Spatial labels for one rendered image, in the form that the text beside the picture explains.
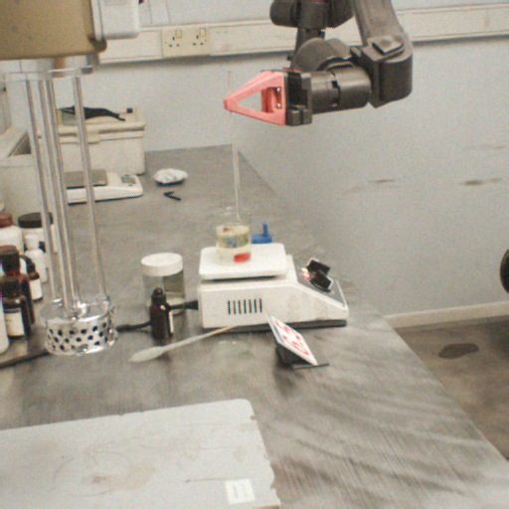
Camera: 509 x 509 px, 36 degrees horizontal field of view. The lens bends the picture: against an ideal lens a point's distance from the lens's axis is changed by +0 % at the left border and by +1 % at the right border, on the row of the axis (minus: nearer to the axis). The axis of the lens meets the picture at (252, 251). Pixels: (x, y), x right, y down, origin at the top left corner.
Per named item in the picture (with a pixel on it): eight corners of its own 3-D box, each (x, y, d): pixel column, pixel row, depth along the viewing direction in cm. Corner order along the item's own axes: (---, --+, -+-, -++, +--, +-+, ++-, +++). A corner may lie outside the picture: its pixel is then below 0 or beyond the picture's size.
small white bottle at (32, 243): (51, 279, 131) (45, 234, 129) (38, 285, 129) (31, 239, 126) (37, 277, 133) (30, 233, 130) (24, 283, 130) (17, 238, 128)
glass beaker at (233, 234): (211, 269, 105) (206, 211, 103) (220, 256, 110) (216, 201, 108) (254, 269, 104) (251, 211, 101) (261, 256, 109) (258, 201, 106)
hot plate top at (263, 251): (283, 248, 114) (282, 242, 114) (289, 274, 103) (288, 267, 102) (202, 253, 114) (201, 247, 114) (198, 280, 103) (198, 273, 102)
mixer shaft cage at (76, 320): (119, 322, 74) (87, 52, 66) (119, 352, 67) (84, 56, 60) (47, 331, 73) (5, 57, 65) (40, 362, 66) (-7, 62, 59)
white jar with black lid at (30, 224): (59, 255, 144) (53, 219, 142) (21, 259, 143) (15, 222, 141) (61, 246, 150) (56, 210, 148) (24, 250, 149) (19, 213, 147)
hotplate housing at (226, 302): (336, 293, 117) (335, 243, 115) (349, 327, 105) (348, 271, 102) (189, 302, 117) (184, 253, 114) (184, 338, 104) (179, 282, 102)
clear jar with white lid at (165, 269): (165, 321, 110) (159, 267, 108) (137, 312, 114) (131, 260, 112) (195, 308, 115) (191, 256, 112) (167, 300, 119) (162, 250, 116)
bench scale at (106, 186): (144, 198, 186) (142, 178, 185) (32, 210, 181) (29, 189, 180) (138, 182, 204) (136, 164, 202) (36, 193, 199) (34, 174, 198)
